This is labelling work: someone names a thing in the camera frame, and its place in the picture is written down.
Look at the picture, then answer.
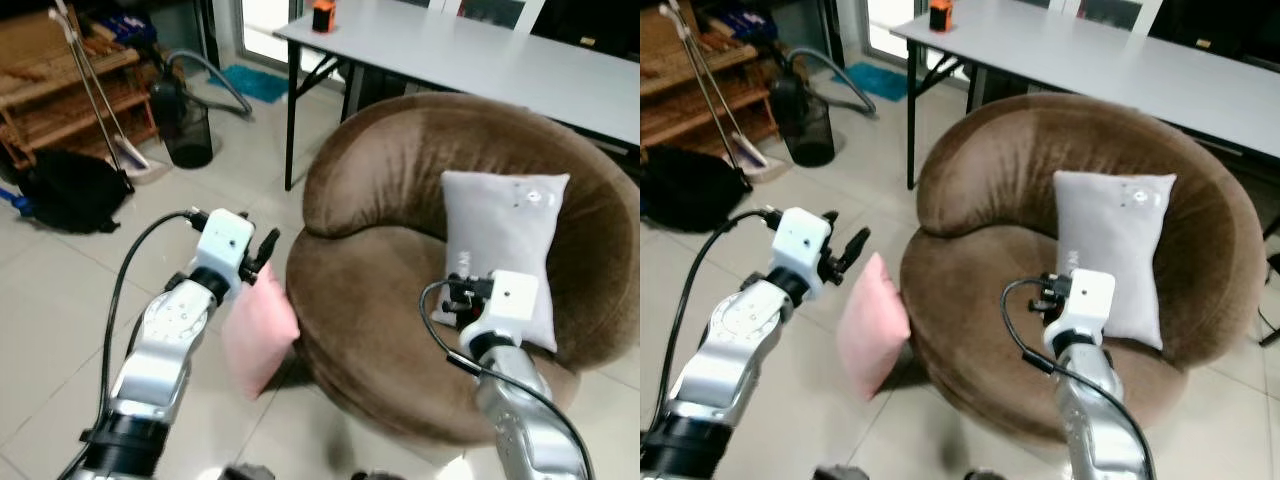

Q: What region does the brown round velvet sofa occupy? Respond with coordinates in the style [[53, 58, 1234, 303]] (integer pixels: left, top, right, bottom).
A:
[[286, 92, 641, 447], [899, 92, 1267, 447]]

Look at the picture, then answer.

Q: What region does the pink pillow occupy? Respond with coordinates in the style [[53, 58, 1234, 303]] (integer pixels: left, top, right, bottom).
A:
[[221, 262, 301, 402], [835, 252, 913, 402]]

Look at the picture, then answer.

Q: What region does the grey pillow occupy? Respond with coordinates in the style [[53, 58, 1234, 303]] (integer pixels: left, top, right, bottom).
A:
[[431, 170, 572, 353], [1051, 170, 1179, 352]]

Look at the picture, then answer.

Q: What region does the blue floor mat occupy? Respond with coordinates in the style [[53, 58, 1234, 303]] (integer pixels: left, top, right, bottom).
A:
[[832, 61, 910, 102], [207, 64, 292, 105]]

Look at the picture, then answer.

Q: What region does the black mesh waste bin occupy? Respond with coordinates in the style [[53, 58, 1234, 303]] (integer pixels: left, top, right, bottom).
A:
[[769, 74, 837, 169], [149, 78, 215, 170]]

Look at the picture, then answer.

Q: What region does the black bag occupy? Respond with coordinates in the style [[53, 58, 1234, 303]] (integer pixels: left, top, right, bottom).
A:
[[640, 144, 753, 234], [0, 147, 135, 235]]

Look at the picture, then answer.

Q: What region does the wooden slatted shelf rack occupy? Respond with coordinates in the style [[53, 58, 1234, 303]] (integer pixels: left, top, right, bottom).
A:
[[0, 4, 163, 173], [640, 0, 783, 153]]

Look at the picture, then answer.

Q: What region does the dark blue packet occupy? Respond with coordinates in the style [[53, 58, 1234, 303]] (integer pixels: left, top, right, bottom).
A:
[[98, 9, 158, 48], [714, 4, 778, 43]]

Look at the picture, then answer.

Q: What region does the black office chair base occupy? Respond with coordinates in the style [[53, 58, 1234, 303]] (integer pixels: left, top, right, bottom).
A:
[[1258, 208, 1280, 348]]

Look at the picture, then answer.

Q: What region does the grey folding table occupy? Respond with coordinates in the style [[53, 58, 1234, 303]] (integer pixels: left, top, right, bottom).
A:
[[272, 0, 641, 192], [889, 0, 1280, 192]]

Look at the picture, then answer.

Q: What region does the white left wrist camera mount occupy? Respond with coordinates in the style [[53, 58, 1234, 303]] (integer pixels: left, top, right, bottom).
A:
[[194, 209, 255, 282], [771, 207, 834, 278]]

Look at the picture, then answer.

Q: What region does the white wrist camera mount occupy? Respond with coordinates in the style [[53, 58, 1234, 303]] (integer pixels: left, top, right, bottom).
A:
[[1063, 267, 1117, 343], [194, 209, 255, 282], [486, 269, 542, 347], [771, 207, 834, 278]]

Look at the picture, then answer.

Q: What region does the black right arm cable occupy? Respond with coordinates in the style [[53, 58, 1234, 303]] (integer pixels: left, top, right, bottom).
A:
[[419, 274, 595, 480], [1001, 272, 1159, 480]]

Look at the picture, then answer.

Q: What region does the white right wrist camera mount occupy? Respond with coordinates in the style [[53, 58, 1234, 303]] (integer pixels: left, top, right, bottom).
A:
[[486, 269, 542, 347], [1063, 267, 1117, 343]]

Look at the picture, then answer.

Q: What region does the grey vacuum hose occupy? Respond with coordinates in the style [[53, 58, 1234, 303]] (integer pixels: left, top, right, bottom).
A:
[[163, 49, 254, 117], [784, 46, 877, 117]]

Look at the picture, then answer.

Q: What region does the metal handled mop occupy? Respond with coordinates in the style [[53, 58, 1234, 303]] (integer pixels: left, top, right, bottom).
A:
[[659, 0, 773, 188], [49, 0, 153, 189]]

